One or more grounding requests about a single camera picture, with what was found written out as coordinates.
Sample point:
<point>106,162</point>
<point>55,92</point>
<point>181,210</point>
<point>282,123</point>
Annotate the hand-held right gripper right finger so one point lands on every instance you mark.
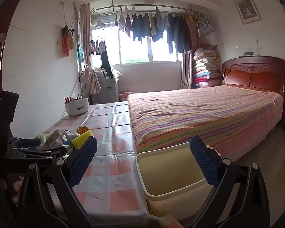
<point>204,163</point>

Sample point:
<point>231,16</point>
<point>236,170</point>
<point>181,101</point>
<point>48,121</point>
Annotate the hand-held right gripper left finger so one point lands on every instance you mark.
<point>83,161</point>

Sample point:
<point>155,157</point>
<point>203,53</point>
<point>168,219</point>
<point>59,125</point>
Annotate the row of hanging clothes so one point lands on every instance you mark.
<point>156,26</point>

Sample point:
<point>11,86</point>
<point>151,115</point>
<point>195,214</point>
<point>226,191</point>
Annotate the wooden headboard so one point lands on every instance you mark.
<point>251,76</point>

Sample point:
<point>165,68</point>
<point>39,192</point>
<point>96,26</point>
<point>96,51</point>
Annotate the dark wooden door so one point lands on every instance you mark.
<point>1,80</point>

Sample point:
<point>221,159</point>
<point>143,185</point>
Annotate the framed wall picture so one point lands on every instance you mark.
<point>247,9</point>

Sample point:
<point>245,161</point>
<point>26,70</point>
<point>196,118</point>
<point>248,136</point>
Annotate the cream plastic bin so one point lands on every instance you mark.
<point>171,171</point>

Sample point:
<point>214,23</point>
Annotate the white round pot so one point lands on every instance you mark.
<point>77,108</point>

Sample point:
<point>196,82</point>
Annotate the cream cloth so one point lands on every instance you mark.
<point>115,72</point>

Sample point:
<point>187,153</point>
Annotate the green plastic bag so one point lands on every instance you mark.
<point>40,137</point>

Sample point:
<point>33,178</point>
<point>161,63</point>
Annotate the teal wall hanging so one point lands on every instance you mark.
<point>80,53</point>

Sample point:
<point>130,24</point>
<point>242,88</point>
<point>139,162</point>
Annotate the metal clothes rail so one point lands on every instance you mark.
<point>142,5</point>

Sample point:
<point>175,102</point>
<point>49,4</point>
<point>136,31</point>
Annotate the pink stool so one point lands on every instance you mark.
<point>124,96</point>

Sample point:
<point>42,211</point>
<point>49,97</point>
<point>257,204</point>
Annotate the bed with striped cover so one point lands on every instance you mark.
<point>192,114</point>

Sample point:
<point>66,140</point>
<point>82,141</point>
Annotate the yellow snack wrapper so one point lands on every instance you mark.
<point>83,130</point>

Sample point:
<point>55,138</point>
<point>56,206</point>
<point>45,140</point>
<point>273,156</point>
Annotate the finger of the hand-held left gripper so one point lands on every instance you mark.
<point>30,143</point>
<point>38,153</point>

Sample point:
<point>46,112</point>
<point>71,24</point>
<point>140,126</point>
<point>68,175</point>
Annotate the small clothes on peg hanger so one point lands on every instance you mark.
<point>98,46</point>

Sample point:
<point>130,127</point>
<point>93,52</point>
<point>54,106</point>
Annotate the stack of folded blankets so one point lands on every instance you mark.
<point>206,66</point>

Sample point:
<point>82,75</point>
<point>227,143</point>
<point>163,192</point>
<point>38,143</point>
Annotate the tied striped curtain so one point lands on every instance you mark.
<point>86,52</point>

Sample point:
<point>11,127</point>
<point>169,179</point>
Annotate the orange cloth on wall hook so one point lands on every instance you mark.
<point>67,42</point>

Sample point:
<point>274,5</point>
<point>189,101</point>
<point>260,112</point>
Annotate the grey white appliance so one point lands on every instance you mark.
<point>106,89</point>

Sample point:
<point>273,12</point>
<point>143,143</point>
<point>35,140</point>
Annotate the person's left hand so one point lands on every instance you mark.
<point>17,186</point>

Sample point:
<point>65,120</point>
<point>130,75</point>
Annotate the black hanging garment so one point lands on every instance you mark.
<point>106,64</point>

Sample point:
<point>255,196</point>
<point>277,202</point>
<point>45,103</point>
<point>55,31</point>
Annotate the bundle of red sticks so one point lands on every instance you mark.
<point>72,98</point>

